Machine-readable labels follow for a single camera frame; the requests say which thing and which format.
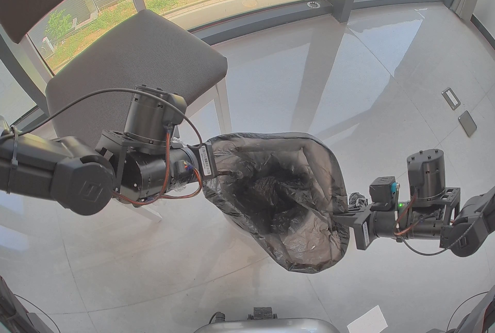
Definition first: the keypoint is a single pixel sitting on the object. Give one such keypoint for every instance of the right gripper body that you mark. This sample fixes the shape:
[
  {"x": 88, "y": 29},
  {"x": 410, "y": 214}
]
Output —
[{"x": 381, "y": 227}]

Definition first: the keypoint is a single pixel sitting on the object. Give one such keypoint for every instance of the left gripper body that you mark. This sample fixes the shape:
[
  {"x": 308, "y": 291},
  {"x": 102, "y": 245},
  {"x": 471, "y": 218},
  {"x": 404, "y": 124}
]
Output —
[{"x": 185, "y": 167}]

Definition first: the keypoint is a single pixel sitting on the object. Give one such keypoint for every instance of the black plastic bag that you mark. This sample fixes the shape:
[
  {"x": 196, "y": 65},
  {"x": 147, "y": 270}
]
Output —
[{"x": 294, "y": 176}]

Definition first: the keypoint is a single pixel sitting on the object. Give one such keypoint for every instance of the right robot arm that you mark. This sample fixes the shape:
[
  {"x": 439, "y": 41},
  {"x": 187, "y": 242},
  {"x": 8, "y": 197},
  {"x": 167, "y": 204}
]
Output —
[{"x": 425, "y": 176}]

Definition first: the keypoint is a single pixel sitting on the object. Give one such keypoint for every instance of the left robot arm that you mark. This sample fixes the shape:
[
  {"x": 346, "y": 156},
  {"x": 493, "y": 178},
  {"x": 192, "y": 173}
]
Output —
[{"x": 58, "y": 169}]

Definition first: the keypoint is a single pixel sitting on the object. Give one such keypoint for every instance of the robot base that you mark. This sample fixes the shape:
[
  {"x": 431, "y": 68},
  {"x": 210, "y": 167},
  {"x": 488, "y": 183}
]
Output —
[{"x": 267, "y": 325}]

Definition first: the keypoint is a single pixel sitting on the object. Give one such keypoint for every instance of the grey padded chair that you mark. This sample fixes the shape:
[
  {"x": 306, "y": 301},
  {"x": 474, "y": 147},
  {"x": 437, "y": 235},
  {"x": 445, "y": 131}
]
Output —
[{"x": 135, "y": 53}]

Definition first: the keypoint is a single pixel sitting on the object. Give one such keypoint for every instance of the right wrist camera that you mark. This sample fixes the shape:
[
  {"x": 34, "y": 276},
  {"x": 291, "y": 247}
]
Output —
[{"x": 382, "y": 188}]

